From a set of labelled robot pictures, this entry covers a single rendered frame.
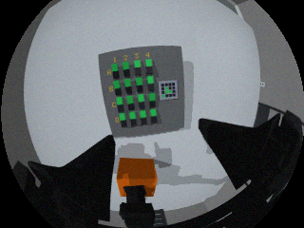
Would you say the dark grey switch panel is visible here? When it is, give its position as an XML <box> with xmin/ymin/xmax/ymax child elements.
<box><xmin>98</xmin><ymin>46</ymin><xmax>185</xmax><ymax>138</ymax></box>

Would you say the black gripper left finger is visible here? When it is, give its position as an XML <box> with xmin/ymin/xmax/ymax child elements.
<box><xmin>28</xmin><ymin>134</ymin><xmax>115</xmax><ymax>221</ymax></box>

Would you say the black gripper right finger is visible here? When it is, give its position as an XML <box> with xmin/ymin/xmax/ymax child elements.
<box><xmin>199</xmin><ymin>114</ymin><xmax>281</xmax><ymax>190</ymax></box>

